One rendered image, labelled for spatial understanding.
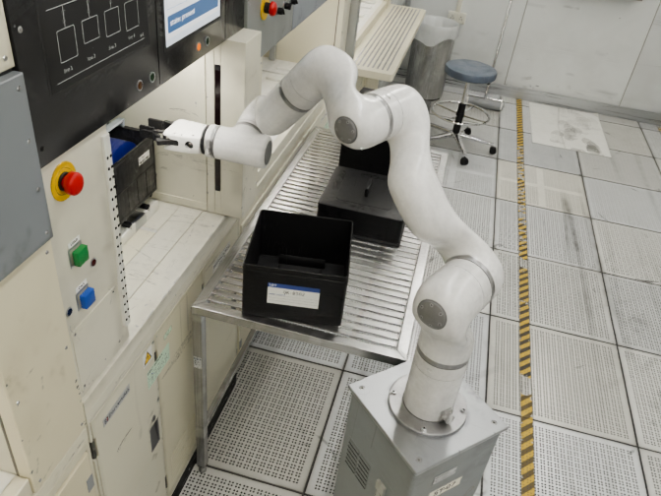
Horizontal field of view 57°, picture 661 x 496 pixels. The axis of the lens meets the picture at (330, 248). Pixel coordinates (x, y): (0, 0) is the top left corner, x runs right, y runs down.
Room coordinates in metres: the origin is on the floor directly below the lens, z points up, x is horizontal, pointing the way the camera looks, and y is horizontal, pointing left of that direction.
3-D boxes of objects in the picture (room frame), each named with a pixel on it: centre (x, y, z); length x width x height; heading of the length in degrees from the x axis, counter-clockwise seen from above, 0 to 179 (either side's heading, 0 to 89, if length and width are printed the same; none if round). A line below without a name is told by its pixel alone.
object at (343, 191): (1.82, -0.10, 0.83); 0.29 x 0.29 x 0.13; 81
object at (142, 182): (1.45, 0.65, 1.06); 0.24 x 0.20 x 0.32; 170
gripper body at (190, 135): (1.40, 0.39, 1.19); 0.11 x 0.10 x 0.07; 81
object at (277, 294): (1.37, 0.08, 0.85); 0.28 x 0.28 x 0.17; 0
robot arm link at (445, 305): (0.98, -0.26, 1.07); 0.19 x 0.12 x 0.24; 145
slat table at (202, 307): (1.83, -0.05, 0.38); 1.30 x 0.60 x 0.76; 170
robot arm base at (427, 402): (1.00, -0.28, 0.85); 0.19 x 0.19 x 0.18
